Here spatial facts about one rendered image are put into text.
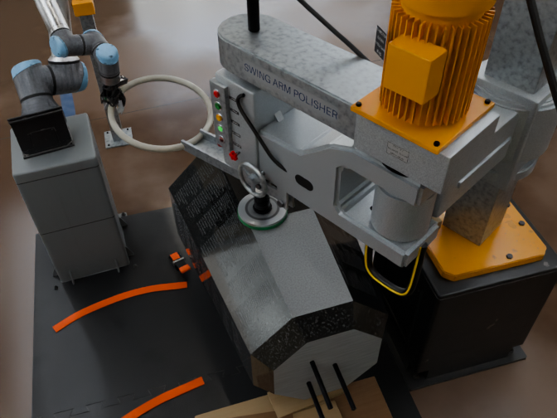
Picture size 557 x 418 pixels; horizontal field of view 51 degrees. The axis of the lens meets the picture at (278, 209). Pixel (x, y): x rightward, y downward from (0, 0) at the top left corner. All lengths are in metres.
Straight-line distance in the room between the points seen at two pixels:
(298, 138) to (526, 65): 0.79
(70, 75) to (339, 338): 1.84
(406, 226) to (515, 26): 0.74
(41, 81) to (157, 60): 2.40
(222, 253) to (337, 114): 1.08
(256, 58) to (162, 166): 2.40
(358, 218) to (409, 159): 0.42
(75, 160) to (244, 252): 1.02
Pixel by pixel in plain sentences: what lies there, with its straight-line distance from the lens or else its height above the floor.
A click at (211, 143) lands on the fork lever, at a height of 1.02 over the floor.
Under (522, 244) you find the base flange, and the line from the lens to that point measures 2.72.
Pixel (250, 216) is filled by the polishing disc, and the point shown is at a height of 0.90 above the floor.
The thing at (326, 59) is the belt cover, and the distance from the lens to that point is 1.85.
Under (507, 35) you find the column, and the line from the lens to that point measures 2.11.
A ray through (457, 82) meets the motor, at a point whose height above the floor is 1.89.
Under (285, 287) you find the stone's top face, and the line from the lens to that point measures 2.27.
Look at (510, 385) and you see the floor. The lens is 3.23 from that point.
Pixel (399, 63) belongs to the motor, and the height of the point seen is 1.96.
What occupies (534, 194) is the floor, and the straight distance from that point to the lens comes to 4.19.
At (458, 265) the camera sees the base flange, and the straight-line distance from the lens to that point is 2.55.
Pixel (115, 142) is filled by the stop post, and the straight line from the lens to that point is 4.45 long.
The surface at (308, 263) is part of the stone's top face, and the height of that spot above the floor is 0.87.
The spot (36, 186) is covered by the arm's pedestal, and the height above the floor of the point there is 0.75.
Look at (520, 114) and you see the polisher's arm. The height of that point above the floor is 1.50.
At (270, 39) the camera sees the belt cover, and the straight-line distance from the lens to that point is 1.95.
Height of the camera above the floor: 2.68
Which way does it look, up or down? 45 degrees down
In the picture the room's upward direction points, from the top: 1 degrees counter-clockwise
